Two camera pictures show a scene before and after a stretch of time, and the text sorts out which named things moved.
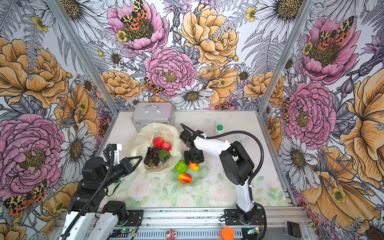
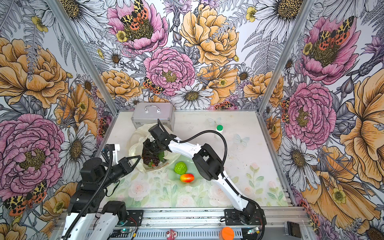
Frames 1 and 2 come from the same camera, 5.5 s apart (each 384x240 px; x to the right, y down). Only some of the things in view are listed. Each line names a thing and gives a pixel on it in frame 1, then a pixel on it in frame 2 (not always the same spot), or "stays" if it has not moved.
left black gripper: [127, 165] stays
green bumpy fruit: [181, 167] stays
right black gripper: [187, 157] -> [146, 143]
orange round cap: [227, 233] stays
